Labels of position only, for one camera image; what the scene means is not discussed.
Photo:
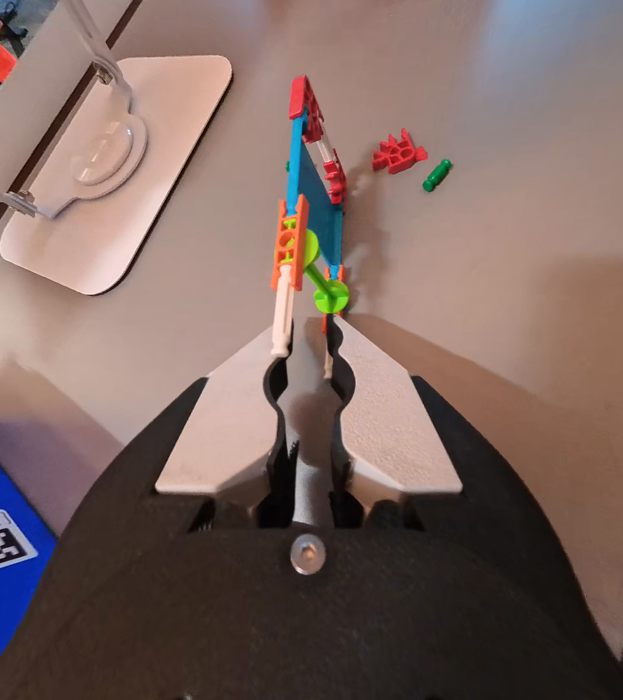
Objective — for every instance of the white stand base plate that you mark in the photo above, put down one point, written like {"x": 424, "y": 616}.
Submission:
{"x": 98, "y": 229}

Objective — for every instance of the teal plastic panel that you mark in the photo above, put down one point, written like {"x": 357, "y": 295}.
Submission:
{"x": 317, "y": 208}

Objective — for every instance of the orange toy clip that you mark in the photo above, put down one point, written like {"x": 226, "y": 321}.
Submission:
{"x": 336, "y": 270}
{"x": 276, "y": 262}

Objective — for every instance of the white short rod with connectors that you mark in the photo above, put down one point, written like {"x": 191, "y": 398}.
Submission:
{"x": 325, "y": 150}

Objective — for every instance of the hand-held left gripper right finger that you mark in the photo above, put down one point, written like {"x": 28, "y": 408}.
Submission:
{"x": 399, "y": 437}

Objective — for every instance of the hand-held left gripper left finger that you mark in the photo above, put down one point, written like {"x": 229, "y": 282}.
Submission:
{"x": 218, "y": 437}

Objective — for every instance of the lime green spool rod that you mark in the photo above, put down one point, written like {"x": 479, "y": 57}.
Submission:
{"x": 330, "y": 298}

